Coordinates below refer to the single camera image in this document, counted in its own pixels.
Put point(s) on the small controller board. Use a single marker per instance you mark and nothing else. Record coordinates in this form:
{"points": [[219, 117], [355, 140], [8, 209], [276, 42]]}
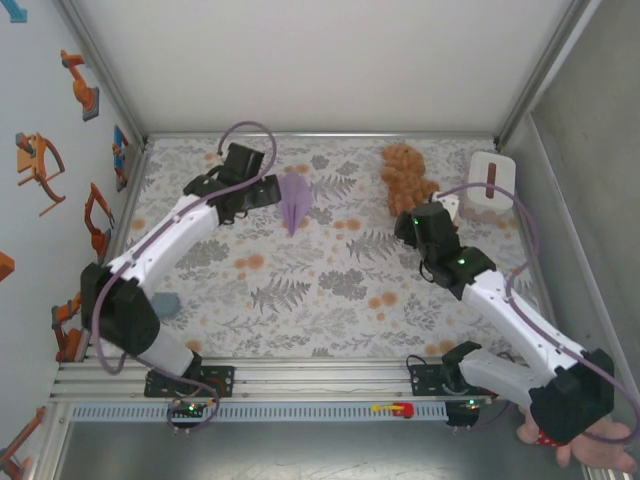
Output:
{"points": [[462, 415], [190, 410]]}

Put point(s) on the brown teddy bear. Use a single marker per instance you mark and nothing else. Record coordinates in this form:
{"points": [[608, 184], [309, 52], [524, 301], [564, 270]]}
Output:
{"points": [[402, 175]]}

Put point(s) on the aluminium side rail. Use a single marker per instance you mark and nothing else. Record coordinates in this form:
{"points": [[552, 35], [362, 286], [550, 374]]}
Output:
{"points": [[126, 215], [547, 302]]}

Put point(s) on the right small controller board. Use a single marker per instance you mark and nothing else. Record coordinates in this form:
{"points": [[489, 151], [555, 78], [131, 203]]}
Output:
{"points": [[462, 415]]}

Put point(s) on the orange gripper wall sticker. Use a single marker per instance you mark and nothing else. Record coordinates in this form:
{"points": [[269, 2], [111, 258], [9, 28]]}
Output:
{"points": [[29, 165]]}

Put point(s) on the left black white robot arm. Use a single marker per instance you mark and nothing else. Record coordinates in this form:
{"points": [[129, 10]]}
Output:
{"points": [[120, 315]]}

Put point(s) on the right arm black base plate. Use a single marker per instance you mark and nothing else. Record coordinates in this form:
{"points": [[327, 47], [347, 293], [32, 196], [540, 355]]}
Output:
{"points": [[424, 382]]}

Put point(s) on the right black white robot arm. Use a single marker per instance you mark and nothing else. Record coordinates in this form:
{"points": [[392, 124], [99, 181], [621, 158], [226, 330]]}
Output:
{"points": [[570, 405]]}

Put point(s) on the aluminium mounting rail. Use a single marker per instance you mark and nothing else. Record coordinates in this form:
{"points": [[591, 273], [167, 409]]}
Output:
{"points": [[320, 382]]}

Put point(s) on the orange claw arm sticker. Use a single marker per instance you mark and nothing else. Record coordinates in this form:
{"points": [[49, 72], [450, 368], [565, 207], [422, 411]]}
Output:
{"points": [[95, 220]]}

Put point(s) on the small orange robot sticker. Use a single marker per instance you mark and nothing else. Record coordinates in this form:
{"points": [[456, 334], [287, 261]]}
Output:
{"points": [[62, 340]]}

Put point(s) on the pink plush toy dotted dress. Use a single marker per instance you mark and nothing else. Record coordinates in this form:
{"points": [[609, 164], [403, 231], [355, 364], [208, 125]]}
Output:
{"points": [[600, 450]]}

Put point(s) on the aluminium frame post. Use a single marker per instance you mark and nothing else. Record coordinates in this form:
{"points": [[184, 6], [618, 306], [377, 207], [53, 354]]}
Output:
{"points": [[102, 65], [545, 65]]}

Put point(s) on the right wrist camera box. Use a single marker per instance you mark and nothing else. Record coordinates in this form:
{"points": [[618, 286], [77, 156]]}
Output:
{"points": [[448, 204]]}

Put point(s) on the orange cube wall sticker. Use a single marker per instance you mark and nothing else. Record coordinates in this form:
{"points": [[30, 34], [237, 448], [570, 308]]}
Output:
{"points": [[6, 267]]}

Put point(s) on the red yellow plastic toy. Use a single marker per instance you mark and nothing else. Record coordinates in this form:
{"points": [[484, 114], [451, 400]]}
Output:
{"points": [[402, 410]]}

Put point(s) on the lilac paper sheet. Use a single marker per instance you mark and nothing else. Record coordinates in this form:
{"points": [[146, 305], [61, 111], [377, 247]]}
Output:
{"points": [[295, 197]]}

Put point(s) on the orange lever wall sticker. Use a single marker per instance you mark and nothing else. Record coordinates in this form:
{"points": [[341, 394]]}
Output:
{"points": [[30, 425]]}

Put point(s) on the blue-grey soft lump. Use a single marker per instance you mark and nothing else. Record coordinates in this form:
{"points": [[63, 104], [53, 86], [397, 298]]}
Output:
{"points": [[167, 305]]}

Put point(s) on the aluminium frame cross bar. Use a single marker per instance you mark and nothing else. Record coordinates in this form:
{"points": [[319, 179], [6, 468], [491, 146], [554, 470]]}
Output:
{"points": [[320, 135]]}

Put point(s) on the left small controller board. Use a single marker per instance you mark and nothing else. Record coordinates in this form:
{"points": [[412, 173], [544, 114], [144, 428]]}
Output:
{"points": [[190, 410]]}

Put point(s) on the orange arm grey base sticker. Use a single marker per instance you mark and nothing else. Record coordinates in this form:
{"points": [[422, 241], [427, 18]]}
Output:
{"points": [[80, 85]]}

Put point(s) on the blue bracket wall sticker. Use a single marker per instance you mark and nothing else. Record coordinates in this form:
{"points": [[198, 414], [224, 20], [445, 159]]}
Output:
{"points": [[19, 14]]}

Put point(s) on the floral fern table mat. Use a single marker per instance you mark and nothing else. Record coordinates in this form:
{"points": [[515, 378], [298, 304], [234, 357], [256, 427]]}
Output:
{"points": [[325, 310]]}

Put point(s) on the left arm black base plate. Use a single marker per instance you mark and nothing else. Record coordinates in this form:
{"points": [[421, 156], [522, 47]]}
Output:
{"points": [[225, 382]]}

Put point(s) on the blue rail wall sticker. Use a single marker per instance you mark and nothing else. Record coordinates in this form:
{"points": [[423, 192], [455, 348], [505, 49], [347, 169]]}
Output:
{"points": [[120, 155]]}

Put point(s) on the white tissue box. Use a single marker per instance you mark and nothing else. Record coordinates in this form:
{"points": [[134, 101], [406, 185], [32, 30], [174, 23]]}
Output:
{"points": [[480, 170]]}

